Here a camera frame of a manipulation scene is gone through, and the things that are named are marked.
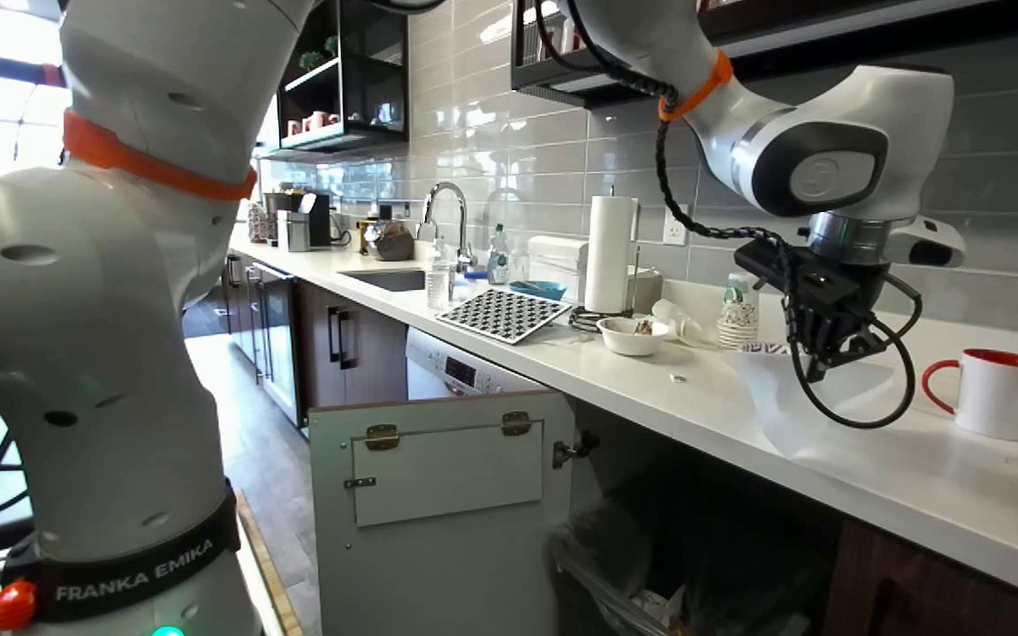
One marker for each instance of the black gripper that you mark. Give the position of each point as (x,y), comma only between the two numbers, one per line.
(828,306)

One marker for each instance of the white paper towel sheet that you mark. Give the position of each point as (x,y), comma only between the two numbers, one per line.
(784,413)

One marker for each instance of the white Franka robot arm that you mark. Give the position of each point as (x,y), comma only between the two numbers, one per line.
(101,252)

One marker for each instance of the rubbish bin with liner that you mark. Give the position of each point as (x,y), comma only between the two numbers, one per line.
(681,552)

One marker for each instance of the small green white bottle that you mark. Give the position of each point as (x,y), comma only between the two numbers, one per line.
(741,309)

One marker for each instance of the red and white mug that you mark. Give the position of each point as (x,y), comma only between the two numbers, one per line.
(986,390)

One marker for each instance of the white bowl with food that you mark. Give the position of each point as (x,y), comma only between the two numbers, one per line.
(632,336)

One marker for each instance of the paper towel roll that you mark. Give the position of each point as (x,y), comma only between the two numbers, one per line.
(608,252)

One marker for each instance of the blue bowl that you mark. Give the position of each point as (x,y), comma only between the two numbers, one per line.
(538,286)

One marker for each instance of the black white checkerboard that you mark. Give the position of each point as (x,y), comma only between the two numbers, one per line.
(504,316)

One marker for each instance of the chrome kitchen faucet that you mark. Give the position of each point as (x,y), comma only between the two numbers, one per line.
(447,218)

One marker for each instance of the clear plastic water bottle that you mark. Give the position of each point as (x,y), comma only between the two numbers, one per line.
(438,276)

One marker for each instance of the stainless dishwasher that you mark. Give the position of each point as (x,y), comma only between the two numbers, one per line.
(438,369)

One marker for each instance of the open white cabinet door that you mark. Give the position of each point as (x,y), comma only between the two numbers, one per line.
(431,516)

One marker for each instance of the black wall shelf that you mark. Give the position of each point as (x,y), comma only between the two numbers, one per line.
(343,84)

